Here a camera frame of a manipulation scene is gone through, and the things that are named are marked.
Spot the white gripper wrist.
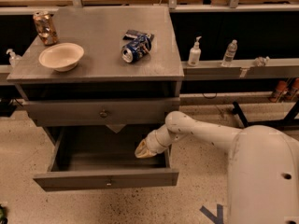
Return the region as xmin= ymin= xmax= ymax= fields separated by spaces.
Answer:
xmin=135 ymin=127 xmax=171 ymax=159

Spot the grey drawer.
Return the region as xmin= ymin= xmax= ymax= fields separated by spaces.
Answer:
xmin=23 ymin=97 xmax=180 ymax=127
xmin=34 ymin=125 xmax=178 ymax=191

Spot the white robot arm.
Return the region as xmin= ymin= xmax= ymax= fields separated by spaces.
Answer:
xmin=135 ymin=111 xmax=299 ymax=224

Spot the white cloth in drawer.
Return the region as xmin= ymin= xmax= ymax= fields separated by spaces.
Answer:
xmin=107 ymin=124 xmax=125 ymax=133

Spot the grey drawer cabinet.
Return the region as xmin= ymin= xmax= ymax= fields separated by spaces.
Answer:
xmin=7 ymin=5 xmax=185 ymax=185

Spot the grey top drawer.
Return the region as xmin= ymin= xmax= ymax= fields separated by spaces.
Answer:
xmin=23 ymin=97 xmax=180 ymax=127

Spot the blue pepsi can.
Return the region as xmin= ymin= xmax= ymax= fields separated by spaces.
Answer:
xmin=121 ymin=35 xmax=151 ymax=63

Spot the white pump bottle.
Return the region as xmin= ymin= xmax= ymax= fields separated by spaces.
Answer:
xmin=188 ymin=36 xmax=201 ymax=66

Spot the dark snack packet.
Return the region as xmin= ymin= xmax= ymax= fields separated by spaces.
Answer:
xmin=123 ymin=30 xmax=154 ymax=41

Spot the white bowl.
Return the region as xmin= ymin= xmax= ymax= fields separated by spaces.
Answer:
xmin=38 ymin=43 xmax=84 ymax=72

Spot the clear water bottle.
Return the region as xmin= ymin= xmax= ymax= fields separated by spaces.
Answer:
xmin=221 ymin=39 xmax=237 ymax=67

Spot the crumpled plastic wrapper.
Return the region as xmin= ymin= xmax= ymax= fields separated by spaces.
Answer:
xmin=254 ymin=56 xmax=270 ymax=66

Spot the orange bottle left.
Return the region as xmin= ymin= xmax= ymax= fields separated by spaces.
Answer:
xmin=269 ymin=80 xmax=288 ymax=103

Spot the orange bottle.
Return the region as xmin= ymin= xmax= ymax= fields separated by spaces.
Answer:
xmin=285 ymin=78 xmax=299 ymax=101
xmin=269 ymin=80 xmax=288 ymax=103

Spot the clear pump bottle left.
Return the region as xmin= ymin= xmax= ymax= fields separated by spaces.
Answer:
xmin=7 ymin=49 xmax=21 ymax=67

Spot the orange bottle right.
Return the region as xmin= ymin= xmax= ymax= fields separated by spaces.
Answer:
xmin=285 ymin=78 xmax=299 ymax=101

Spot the orange soda can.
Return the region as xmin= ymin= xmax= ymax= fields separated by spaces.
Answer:
xmin=33 ymin=11 xmax=58 ymax=46

